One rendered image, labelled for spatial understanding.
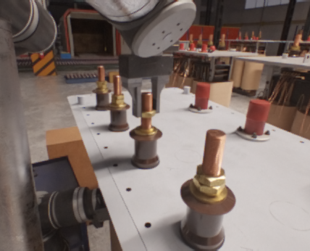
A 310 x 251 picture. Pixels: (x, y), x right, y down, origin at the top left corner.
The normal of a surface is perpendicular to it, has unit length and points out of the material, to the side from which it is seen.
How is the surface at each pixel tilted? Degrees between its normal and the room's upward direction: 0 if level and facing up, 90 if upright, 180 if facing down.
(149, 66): 90
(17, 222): 78
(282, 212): 0
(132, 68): 90
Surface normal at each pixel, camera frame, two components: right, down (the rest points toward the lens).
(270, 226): 0.03, -0.92
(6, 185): 0.52, 0.11
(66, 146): 0.43, 0.36
